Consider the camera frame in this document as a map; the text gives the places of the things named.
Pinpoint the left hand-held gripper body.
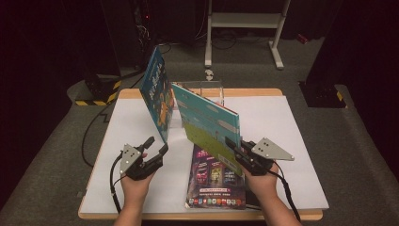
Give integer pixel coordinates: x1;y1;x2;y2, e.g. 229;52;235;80
120;143;164;182

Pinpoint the person's left hand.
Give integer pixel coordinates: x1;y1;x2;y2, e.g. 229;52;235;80
120;172;155;207

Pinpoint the black hardcover book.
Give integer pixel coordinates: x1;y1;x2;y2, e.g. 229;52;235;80
244;187;262;210

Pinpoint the right hand-held gripper cable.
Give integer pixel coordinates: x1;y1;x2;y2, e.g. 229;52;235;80
272;161;302;222

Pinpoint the dark blue picture book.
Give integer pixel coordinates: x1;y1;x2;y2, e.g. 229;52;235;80
139;45;176;144

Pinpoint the black stand base striped edge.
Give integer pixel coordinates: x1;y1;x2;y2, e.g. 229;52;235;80
74;73;122;106

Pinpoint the white metal stand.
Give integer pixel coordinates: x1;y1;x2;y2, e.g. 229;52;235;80
204;0;291;71

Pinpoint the black cable bundle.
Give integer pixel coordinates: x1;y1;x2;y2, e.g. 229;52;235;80
194;29;239;51

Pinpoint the long black floor cable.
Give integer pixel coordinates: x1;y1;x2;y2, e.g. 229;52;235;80
80;43;172;169

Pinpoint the left hand-held gripper cable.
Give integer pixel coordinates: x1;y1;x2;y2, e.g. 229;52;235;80
108;153;127;215

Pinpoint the hand-held gripper cable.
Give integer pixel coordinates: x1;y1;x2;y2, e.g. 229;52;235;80
272;161;302;222
108;153;127;215

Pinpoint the wooden table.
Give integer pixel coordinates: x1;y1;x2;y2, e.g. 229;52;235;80
77;88;324;221

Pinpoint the person's right hand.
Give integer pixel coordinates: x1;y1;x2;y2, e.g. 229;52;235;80
243;164;280;202

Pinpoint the purple magazine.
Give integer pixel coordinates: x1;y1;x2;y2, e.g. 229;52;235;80
185;143;247;210

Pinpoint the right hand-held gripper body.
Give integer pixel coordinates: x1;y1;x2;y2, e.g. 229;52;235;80
239;137;295;177

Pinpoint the light blue picture book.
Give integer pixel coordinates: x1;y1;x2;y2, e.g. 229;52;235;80
171;82;243;177

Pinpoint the clear acrylic book organizer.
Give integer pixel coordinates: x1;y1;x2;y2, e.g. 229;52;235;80
168;80;225;130

